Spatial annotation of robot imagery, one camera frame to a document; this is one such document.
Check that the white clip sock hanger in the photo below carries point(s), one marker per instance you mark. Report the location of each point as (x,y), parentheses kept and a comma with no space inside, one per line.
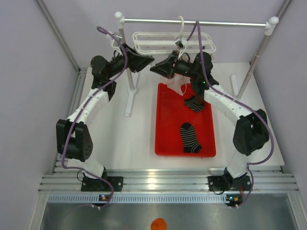
(162,43)

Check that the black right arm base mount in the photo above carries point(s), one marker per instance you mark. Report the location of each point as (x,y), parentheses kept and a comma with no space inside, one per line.
(223,183)

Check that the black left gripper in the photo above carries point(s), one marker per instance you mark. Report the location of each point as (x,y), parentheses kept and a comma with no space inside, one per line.
(135,61)

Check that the orange round object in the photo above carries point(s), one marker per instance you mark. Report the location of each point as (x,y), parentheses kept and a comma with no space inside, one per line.
(159,224)

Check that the brown sock striped cuff long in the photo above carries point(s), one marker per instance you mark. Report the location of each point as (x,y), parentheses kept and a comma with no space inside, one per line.
(199,100)

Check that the pale pink sock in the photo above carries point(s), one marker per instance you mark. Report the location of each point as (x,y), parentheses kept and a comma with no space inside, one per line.
(178,83)

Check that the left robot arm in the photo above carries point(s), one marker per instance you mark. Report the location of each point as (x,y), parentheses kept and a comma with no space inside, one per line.
(74,141)

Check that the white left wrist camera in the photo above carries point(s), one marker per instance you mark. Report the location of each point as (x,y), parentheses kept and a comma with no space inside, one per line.
(116,42)

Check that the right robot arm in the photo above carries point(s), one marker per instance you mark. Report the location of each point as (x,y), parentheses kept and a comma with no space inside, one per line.
(251,127)

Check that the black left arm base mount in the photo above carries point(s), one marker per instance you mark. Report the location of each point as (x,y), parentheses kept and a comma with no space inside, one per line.
(96,185)

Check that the white rack base foot left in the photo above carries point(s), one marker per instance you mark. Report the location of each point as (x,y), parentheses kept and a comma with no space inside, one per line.
(133,79)

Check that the black striped sock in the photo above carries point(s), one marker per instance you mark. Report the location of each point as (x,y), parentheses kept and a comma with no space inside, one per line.
(189,139)
(191,104)

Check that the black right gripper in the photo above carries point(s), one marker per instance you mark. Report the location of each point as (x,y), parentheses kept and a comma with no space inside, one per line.
(166,68)

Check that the white drying rack frame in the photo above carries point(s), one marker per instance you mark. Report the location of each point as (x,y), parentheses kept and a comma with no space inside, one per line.
(269,27)

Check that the aluminium mounting rail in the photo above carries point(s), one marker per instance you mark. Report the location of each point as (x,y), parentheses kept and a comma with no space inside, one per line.
(266,180)

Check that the red plastic tray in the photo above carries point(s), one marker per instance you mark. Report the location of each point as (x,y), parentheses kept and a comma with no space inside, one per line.
(171,113)

